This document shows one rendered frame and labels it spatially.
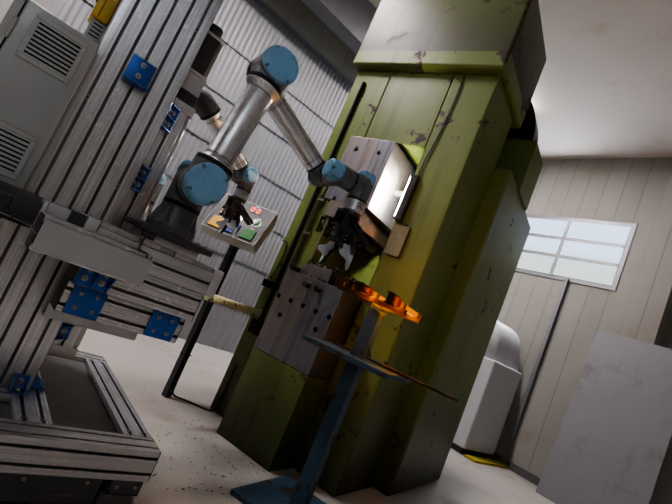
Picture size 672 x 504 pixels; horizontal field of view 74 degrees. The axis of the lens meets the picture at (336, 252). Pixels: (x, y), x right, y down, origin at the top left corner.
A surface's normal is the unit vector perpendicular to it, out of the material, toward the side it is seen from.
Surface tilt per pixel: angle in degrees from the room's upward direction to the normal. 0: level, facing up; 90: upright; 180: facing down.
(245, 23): 90
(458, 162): 90
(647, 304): 90
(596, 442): 84
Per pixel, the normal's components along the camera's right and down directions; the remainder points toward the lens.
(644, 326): -0.69, -0.38
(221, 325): 0.61, 0.15
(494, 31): -0.48, -0.32
